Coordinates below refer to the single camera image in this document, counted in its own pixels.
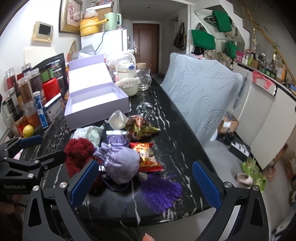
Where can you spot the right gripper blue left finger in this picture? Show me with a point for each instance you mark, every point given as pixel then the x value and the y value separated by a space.
pixel 81 183

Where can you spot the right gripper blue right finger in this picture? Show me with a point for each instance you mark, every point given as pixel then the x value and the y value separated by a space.
pixel 206 182

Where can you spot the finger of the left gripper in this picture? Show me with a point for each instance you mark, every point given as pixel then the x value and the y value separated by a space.
pixel 31 141
pixel 50 161

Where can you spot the dark red fuzzy plush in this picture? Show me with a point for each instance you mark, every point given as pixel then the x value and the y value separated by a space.
pixel 79 151

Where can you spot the lavender satin drawstring pouch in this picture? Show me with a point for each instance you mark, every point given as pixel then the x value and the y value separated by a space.
pixel 121 163

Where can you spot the white green-print snack packet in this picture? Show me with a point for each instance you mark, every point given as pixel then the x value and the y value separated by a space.
pixel 92 133

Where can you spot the red orange snack packet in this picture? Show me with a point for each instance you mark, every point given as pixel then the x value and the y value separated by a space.
pixel 148 162

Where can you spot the clear bag white contents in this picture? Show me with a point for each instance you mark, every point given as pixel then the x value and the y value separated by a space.
pixel 118 120

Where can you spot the green gold snack bag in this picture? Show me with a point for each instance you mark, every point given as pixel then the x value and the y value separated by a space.
pixel 139 128

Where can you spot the silver purple snack bag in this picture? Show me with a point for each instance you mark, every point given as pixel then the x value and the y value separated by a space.
pixel 116 138

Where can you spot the person's left hand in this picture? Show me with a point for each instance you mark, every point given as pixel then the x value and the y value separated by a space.
pixel 7 205

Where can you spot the person's right hand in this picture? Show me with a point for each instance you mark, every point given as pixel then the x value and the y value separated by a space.
pixel 148 237

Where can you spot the yellow lemon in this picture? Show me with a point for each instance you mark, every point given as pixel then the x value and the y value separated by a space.
pixel 28 131

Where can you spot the white blue medicine box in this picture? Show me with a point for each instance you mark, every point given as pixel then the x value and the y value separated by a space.
pixel 54 108

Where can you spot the green plush slipper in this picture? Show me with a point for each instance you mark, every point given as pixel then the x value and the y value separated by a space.
pixel 251 175

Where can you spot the blue effervescent tablet tube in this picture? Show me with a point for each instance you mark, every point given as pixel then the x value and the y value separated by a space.
pixel 40 110

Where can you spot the purple tassel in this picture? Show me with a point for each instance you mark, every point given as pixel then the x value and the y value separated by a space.
pixel 158 192

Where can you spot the red lidded container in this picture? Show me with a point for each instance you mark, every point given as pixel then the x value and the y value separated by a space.
pixel 51 88

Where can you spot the cardboard box on floor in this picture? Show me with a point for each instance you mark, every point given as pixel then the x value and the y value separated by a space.
pixel 228 124

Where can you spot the black display box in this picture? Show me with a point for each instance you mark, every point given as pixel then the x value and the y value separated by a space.
pixel 58 65

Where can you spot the lavender gift box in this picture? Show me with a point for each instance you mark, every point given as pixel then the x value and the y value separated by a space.
pixel 93 96

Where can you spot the cream Cinnamoroll kettle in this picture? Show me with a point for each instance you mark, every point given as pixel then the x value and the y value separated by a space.
pixel 126 74

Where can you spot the clear glass mug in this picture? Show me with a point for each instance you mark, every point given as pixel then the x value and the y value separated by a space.
pixel 145 78

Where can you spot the white mini fridge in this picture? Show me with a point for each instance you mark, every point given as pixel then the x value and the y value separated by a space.
pixel 107 43

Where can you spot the yellow pot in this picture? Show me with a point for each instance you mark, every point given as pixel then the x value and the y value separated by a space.
pixel 90 26

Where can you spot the framed picture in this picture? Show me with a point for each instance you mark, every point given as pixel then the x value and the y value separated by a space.
pixel 70 16

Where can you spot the mint green electric kettle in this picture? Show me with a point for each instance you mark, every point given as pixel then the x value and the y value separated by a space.
pixel 114 21

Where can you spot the green tote bag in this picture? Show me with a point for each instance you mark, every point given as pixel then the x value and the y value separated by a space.
pixel 203 39

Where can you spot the brown entrance door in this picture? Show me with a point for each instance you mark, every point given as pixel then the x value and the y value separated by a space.
pixel 146 45

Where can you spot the wall intercom panel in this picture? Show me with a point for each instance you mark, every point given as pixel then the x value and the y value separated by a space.
pixel 42 32

